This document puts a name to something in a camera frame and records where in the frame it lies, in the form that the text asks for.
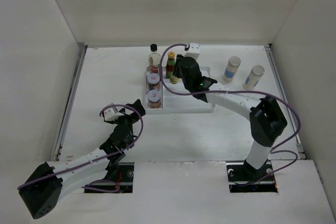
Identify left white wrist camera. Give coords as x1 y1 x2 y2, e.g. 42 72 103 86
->
99 103 123 119

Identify white shaker blue label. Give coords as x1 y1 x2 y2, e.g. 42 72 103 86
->
223 56 241 82
243 65 265 90

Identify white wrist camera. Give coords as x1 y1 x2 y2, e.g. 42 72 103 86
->
184 43 200 60
99 103 123 119

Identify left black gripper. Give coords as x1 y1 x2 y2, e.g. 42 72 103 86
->
110 99 144 131

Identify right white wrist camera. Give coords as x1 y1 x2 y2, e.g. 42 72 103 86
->
184 43 200 60

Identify white divided organizer tray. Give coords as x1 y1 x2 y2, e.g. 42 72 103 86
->
143 67 215 115

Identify spice jar orange contents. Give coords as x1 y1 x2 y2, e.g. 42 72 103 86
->
147 90 161 109

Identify white shaker blue label right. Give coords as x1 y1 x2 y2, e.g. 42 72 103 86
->
243 65 265 90

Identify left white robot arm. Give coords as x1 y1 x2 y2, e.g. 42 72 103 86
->
17 100 145 219

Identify purple cable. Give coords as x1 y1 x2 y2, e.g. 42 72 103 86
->
17 103 144 193
159 42 301 183

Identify white shaker blue label left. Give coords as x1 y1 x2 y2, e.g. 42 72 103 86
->
223 56 241 82

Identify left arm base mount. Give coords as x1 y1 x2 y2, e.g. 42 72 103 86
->
84 163 135 194

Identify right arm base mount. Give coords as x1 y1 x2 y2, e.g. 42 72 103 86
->
226 161 278 193

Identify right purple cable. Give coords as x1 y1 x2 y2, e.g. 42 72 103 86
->
159 42 301 183

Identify small yellow label bottle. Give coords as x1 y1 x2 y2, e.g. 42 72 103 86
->
170 75 179 84

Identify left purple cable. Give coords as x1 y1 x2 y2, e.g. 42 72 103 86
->
17 103 144 193

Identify spice jar dark contents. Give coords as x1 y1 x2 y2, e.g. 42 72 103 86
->
146 73 161 91

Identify green bottle yellow cap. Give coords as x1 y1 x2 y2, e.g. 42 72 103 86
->
166 51 175 79

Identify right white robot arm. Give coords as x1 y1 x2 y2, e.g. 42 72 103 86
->
175 56 287 180

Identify dark sauce bottle black cap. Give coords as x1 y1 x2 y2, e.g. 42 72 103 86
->
149 44 161 74

